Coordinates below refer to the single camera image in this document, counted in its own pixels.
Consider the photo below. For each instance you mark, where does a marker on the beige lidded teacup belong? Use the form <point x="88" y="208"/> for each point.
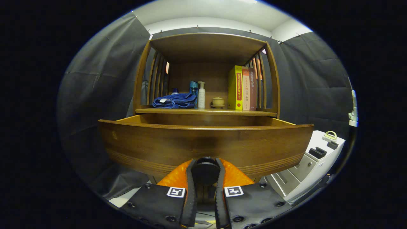
<point x="218" y="101"/>

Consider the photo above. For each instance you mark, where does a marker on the brown wooden cabinet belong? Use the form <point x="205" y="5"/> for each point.
<point x="203" y="47"/>

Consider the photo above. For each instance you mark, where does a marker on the beige orange book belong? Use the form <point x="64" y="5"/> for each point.
<point x="246" y="92"/>

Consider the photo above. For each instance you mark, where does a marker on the white wall device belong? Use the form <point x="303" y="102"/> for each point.
<point x="353" y="111"/>

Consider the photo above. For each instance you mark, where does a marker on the folded blue towel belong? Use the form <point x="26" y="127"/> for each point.
<point x="178" y="101"/>

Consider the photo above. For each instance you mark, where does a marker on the white side cabinet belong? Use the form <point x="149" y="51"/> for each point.
<point x="305" y="168"/>

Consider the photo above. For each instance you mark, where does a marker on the thick yellow book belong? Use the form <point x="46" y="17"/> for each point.
<point x="235" y="89"/>

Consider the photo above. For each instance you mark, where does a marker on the brown wooden drawer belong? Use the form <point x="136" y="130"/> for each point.
<point x="206" y="143"/>

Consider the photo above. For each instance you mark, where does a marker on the teal blue bottle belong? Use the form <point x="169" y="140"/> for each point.
<point x="193" y="87"/>

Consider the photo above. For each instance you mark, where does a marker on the brown book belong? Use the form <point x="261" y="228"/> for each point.
<point x="253" y="95"/>

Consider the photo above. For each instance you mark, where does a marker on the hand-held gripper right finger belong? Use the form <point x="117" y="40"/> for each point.
<point x="220" y="203"/>

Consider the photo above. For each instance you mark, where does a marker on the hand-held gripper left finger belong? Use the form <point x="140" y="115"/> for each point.
<point x="190" y="203"/>

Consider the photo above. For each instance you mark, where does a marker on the white pump bottle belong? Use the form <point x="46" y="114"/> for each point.
<point x="201" y="97"/>

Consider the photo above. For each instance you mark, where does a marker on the small black block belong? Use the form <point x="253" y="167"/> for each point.
<point x="332" y="145"/>
<point x="317" y="153"/>

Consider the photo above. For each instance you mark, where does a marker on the wooden countertop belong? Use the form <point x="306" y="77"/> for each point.
<point x="206" y="111"/>

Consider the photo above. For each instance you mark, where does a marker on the small blue-capped white bottle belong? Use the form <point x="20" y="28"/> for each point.
<point x="175" y="91"/>

